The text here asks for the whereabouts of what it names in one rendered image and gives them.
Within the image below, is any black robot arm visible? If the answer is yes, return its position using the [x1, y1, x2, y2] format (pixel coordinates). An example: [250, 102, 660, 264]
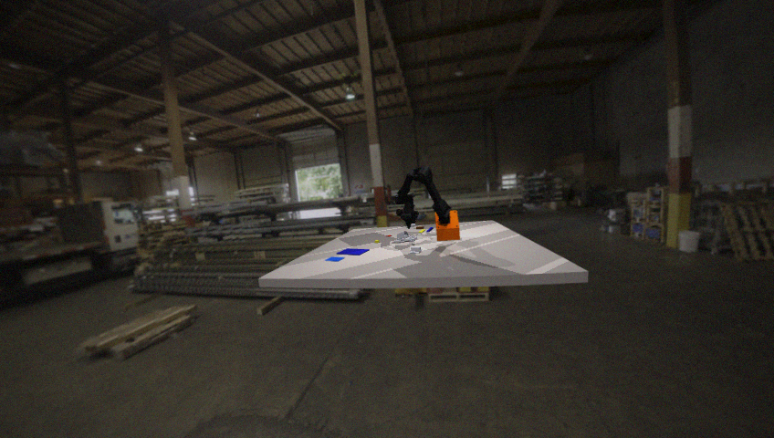
[394, 166, 451, 224]

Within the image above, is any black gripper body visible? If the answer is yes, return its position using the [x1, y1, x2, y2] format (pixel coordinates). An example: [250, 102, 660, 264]
[401, 203, 419, 219]

